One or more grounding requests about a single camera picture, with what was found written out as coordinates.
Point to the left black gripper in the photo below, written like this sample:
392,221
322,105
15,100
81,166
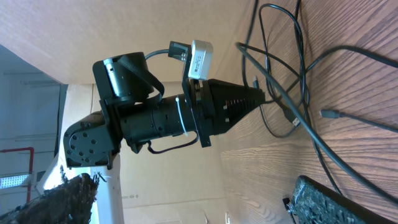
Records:
216,106

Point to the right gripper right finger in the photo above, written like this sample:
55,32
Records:
313,202

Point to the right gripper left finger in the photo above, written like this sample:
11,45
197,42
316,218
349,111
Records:
70,202

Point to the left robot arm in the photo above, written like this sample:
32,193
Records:
134,109

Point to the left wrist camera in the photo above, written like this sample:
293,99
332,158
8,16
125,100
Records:
196,57

